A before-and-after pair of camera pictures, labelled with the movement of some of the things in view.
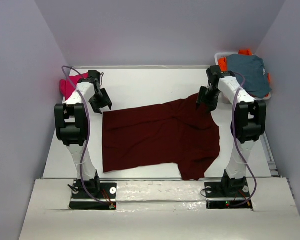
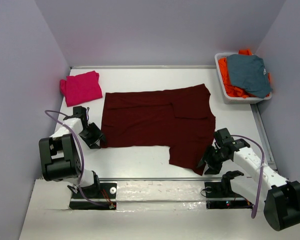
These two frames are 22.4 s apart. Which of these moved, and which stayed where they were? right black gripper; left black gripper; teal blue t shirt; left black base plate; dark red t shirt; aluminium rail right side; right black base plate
Moved: left black gripper; right black gripper; dark red t shirt
Stayed: aluminium rail right side; right black base plate; left black base plate; teal blue t shirt
